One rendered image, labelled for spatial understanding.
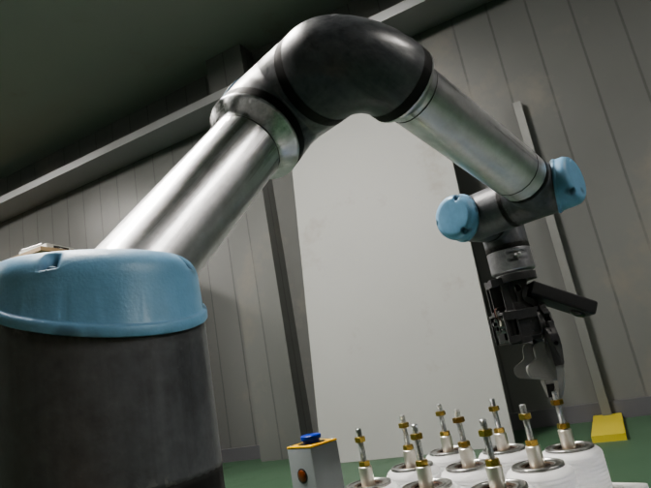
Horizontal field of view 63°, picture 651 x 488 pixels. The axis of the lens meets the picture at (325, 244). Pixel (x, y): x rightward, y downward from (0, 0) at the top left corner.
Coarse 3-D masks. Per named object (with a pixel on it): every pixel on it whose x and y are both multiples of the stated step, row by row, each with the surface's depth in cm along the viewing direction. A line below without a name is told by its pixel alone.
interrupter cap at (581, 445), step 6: (552, 444) 90; (558, 444) 89; (576, 444) 87; (582, 444) 86; (588, 444) 85; (546, 450) 86; (552, 450) 85; (558, 450) 85; (564, 450) 84; (570, 450) 83; (576, 450) 83; (582, 450) 83
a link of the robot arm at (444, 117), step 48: (288, 48) 57; (336, 48) 55; (384, 48) 56; (336, 96) 57; (384, 96) 57; (432, 96) 60; (432, 144) 66; (480, 144) 66; (528, 192) 74; (576, 192) 74
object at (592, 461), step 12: (552, 456) 84; (564, 456) 83; (576, 456) 82; (588, 456) 82; (600, 456) 83; (576, 468) 82; (588, 468) 81; (600, 468) 82; (576, 480) 81; (588, 480) 81; (600, 480) 81
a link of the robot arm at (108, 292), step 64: (64, 256) 27; (128, 256) 28; (0, 320) 26; (64, 320) 25; (128, 320) 26; (192, 320) 29; (0, 384) 26; (64, 384) 25; (128, 384) 25; (192, 384) 28; (0, 448) 25; (64, 448) 24; (128, 448) 25; (192, 448) 27
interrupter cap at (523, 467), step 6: (522, 462) 81; (528, 462) 81; (546, 462) 79; (552, 462) 78; (558, 462) 78; (564, 462) 77; (516, 468) 79; (522, 468) 78; (528, 468) 78; (540, 468) 76; (546, 468) 75; (552, 468) 75; (558, 468) 75
